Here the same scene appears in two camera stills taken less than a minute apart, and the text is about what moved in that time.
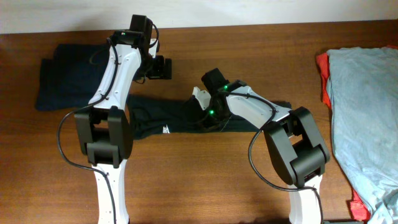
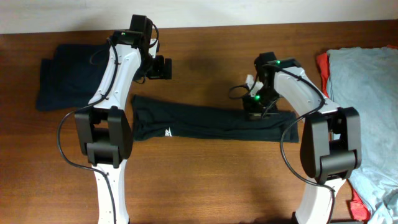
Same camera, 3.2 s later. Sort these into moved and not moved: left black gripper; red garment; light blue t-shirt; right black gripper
Moved: right black gripper
Not moved: light blue t-shirt; left black gripper; red garment
